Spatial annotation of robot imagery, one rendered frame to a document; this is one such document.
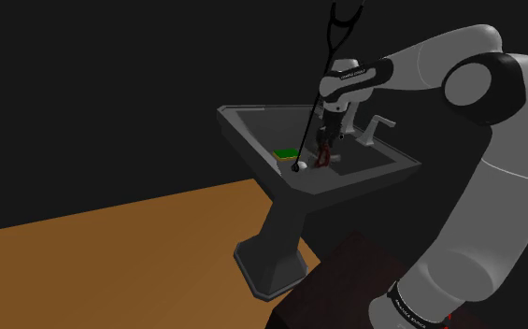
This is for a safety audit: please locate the dark red robot stand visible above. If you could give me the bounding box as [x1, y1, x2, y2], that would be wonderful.
[264, 229, 491, 329]

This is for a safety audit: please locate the dark red looped tool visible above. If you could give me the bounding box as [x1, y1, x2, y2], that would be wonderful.
[313, 142, 343, 169]

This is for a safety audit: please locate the green and yellow sponge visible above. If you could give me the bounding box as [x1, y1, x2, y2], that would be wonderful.
[272, 148, 301, 164]

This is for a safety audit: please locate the grey faucet spout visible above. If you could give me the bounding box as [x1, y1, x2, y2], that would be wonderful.
[339, 102, 362, 140]

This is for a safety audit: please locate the dark grey pedestal sink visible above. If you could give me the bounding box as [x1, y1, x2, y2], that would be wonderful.
[216, 104, 423, 303]

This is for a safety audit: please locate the grey faucet handle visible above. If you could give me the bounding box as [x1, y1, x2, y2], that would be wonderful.
[356, 115, 397, 148]

